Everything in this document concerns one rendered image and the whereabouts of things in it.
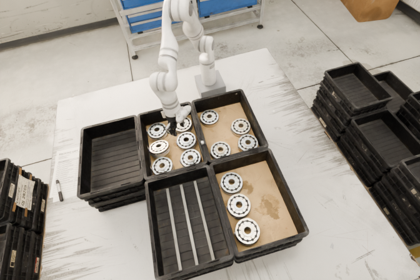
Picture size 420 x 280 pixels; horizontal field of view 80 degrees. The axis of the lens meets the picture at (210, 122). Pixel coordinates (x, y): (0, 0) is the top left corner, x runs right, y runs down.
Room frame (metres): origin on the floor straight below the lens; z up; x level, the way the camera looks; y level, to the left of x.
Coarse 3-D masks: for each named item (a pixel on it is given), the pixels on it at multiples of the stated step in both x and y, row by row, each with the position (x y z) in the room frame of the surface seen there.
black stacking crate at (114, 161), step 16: (96, 128) 0.83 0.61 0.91; (112, 128) 0.84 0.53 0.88; (128, 128) 0.85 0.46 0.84; (96, 144) 0.78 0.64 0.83; (112, 144) 0.77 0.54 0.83; (128, 144) 0.76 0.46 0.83; (96, 160) 0.68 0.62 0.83; (112, 160) 0.67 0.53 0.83; (128, 160) 0.66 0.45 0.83; (96, 176) 0.59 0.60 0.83; (112, 176) 0.58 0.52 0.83; (128, 176) 0.57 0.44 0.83; (112, 192) 0.47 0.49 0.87; (128, 192) 0.48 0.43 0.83
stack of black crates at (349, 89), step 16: (352, 64) 1.39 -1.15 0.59; (336, 80) 1.34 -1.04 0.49; (352, 80) 1.32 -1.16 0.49; (368, 80) 1.25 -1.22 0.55; (320, 96) 1.29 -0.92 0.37; (336, 96) 1.16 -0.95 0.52; (352, 96) 1.16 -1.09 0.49; (368, 96) 1.14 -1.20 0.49; (384, 96) 1.07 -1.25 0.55; (320, 112) 1.24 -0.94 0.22; (336, 112) 1.10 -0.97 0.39; (352, 112) 0.98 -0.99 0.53; (368, 112) 1.00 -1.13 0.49; (336, 128) 1.03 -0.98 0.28
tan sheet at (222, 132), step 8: (232, 104) 0.94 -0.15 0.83; (240, 104) 0.94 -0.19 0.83; (200, 112) 0.91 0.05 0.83; (224, 112) 0.89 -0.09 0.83; (232, 112) 0.88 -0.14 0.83; (240, 112) 0.88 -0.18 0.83; (224, 120) 0.84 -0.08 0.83; (232, 120) 0.83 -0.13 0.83; (208, 128) 0.80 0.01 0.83; (216, 128) 0.79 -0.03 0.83; (224, 128) 0.78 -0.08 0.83; (208, 136) 0.74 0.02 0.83; (216, 136) 0.74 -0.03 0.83; (224, 136) 0.73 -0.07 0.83; (232, 136) 0.72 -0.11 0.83; (208, 144) 0.69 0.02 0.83; (232, 144) 0.67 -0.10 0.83; (232, 152) 0.62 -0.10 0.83
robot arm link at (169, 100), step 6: (156, 72) 0.71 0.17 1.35; (150, 78) 0.69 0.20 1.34; (156, 78) 0.68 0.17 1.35; (150, 84) 0.68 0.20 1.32; (156, 84) 0.67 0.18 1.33; (156, 90) 0.67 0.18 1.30; (162, 96) 0.67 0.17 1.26; (168, 96) 0.67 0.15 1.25; (174, 96) 0.68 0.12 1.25; (162, 102) 0.67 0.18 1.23; (168, 102) 0.66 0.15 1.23; (174, 102) 0.67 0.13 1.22; (168, 108) 0.66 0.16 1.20
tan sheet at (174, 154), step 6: (192, 126) 0.82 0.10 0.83; (192, 132) 0.78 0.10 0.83; (150, 138) 0.78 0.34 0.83; (168, 138) 0.76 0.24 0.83; (174, 138) 0.76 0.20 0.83; (150, 144) 0.74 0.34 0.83; (174, 144) 0.72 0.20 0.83; (198, 144) 0.70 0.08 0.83; (174, 150) 0.68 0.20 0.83; (180, 150) 0.68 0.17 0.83; (198, 150) 0.66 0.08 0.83; (168, 156) 0.65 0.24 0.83; (174, 156) 0.65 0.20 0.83; (180, 156) 0.64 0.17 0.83; (174, 162) 0.61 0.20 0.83; (174, 168) 0.58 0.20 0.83
